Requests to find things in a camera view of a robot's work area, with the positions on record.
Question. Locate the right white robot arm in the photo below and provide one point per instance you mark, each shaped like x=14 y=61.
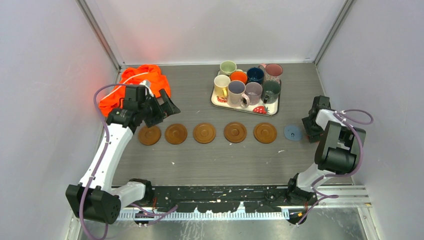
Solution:
x=338 y=154

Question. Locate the dark blue mug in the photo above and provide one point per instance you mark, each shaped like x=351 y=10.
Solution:
x=255 y=75

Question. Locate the orange mug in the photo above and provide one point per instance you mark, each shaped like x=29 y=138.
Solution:
x=239 y=76

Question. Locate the orange cloth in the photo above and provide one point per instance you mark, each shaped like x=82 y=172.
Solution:
x=135 y=76

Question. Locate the dark green mug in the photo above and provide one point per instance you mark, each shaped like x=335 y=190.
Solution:
x=270 y=92

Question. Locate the lilac mug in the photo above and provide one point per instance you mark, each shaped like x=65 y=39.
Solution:
x=254 y=91

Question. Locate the white pink-handled mug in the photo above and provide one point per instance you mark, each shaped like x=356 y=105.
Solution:
x=237 y=96

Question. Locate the white strawberry tray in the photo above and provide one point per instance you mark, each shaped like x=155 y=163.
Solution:
x=261 y=108

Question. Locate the pink speckled mug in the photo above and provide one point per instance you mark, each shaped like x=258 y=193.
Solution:
x=272 y=72

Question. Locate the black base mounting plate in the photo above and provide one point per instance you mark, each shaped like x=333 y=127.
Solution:
x=224 y=198

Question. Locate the wooden coaster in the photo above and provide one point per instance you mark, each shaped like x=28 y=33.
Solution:
x=176 y=133
x=235 y=132
x=149 y=135
x=265 y=133
x=204 y=133

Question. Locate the aluminium front rail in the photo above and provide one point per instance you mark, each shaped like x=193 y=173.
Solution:
x=134 y=215

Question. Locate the light green mug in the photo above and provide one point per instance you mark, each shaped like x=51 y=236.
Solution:
x=227 y=67

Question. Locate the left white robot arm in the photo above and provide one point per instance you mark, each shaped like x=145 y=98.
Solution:
x=93 y=198

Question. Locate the blue coaster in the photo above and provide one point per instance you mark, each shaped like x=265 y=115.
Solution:
x=293 y=133

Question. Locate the cream yellow mug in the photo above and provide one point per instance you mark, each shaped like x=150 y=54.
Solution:
x=221 y=83

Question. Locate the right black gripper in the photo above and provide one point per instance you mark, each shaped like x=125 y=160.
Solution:
x=314 y=136

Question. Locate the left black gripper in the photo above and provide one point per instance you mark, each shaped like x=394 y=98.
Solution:
x=159 y=118

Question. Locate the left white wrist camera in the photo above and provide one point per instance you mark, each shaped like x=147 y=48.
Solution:
x=147 y=84

